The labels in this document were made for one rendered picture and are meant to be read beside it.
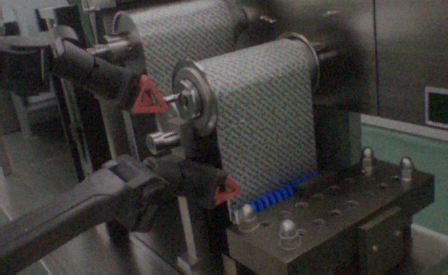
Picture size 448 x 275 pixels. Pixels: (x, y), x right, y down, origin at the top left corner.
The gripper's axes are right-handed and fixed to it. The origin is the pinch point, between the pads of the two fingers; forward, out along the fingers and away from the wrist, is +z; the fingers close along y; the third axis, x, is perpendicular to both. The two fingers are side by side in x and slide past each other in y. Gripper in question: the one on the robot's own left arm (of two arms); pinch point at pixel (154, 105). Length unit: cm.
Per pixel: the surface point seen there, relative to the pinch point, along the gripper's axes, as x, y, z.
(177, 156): -6.9, -0.9, 9.8
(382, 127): 79, -157, 290
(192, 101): 3.1, 5.5, 3.5
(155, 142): -6.2, 0.6, 3.0
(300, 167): 1.2, 9.0, 32.4
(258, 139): 2.2, 8.9, 18.6
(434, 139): 78, -111, 289
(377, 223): -3.7, 30.7, 32.0
